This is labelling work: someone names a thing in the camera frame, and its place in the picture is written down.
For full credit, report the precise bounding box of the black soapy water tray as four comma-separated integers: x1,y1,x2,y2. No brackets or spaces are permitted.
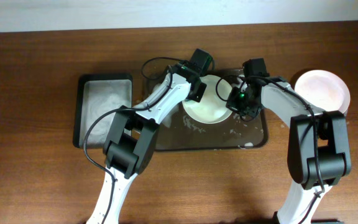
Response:
72,73,132,149

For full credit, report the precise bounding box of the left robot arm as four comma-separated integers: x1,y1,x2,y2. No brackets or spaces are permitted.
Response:
87,49,214,223

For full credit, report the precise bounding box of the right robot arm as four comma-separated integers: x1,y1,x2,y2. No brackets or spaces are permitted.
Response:
226,58,351,223

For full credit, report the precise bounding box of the white plate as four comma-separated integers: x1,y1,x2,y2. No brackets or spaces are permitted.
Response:
295,70,351,116
182,75,232,124

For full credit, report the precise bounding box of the dark brown serving tray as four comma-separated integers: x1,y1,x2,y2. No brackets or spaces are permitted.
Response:
155,70,269,152

